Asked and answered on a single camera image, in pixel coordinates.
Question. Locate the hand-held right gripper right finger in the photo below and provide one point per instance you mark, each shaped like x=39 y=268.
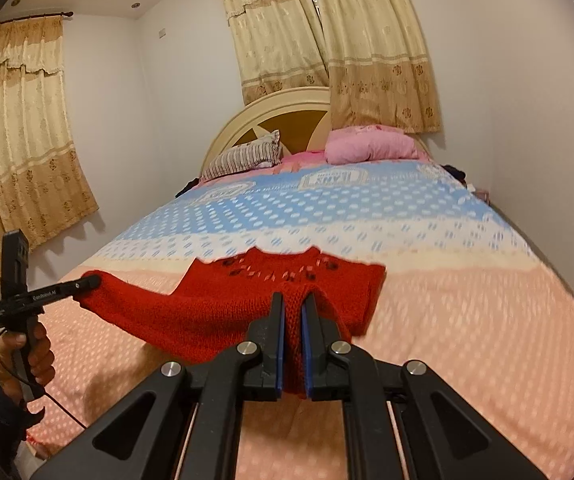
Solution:
x=311 y=355

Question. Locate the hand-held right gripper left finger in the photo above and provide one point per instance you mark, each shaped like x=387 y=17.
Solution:
x=272 y=355

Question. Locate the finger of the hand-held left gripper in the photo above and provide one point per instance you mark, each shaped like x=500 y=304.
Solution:
x=82 y=285

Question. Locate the red knitted sweater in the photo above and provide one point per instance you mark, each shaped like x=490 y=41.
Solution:
x=227 y=310

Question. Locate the person's left hand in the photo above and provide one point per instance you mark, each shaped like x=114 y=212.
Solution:
x=44 y=355

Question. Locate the beige floral side curtain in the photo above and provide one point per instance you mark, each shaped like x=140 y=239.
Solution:
x=22 y=160

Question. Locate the polka dot bedspread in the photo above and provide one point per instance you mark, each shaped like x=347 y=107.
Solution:
x=442 y=310

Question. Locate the dark cloth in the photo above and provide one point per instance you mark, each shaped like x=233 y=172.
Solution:
x=187 y=189
x=454 y=172

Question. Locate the pink bed sheet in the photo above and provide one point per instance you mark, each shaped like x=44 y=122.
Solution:
x=302 y=157

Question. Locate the striped pillow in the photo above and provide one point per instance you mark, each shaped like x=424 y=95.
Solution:
x=244 y=157

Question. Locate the pink pillow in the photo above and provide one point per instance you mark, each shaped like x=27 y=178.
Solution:
x=367 y=146

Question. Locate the cream wooden headboard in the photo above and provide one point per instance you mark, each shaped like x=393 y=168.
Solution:
x=297 y=120

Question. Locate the dark curtain rod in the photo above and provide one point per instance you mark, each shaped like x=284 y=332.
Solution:
x=64 y=13

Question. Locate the beige floral wide curtain panel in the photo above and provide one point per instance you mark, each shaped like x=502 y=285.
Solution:
x=382 y=50

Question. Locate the beige floral narrow curtain panel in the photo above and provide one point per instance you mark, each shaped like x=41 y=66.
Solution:
x=272 y=30

